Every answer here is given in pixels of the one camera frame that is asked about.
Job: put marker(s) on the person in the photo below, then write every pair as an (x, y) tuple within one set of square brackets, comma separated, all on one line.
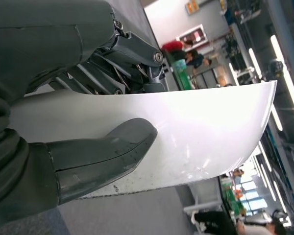
[(196, 60), (215, 223), (174, 46)]

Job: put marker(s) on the green table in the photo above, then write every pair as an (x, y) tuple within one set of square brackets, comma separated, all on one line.
[(229, 198), (182, 76)]

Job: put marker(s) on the framed wall sign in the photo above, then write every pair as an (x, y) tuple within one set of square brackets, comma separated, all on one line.
[(193, 36)]

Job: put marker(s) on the ceiling light strip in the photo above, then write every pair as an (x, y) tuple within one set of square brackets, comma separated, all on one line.
[(254, 61), (288, 77)]

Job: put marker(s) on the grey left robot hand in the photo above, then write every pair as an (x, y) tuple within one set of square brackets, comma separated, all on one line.
[(39, 39)]

